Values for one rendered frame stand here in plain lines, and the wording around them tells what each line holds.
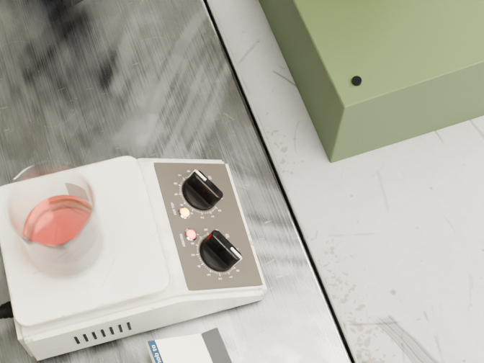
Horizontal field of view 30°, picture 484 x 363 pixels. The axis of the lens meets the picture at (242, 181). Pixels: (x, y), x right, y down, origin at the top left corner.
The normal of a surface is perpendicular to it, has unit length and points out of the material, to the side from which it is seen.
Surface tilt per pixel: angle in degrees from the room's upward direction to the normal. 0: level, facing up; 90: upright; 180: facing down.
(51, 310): 0
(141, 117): 0
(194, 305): 90
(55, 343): 90
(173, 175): 30
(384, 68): 4
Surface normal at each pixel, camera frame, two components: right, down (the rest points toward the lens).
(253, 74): 0.02, -0.43
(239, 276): 0.50, -0.49
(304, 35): -0.94, 0.29
